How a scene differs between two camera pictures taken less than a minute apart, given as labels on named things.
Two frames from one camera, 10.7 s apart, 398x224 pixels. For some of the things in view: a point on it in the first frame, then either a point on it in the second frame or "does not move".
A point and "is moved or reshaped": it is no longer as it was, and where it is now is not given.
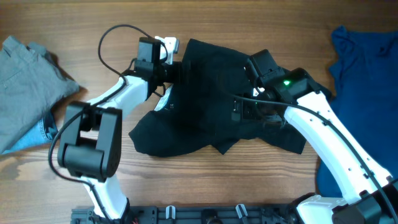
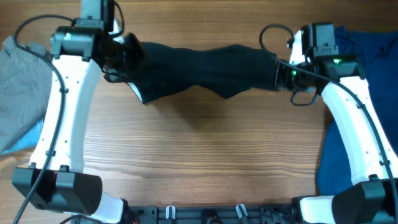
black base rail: (196, 214) does not move
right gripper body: (244, 110) -> (280, 74)
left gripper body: (175, 72) -> (131, 54)
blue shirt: (364, 84) does not move
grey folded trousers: (32, 81) does not move
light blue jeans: (41, 132) does not move
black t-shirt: (196, 111) is moved or reshaped
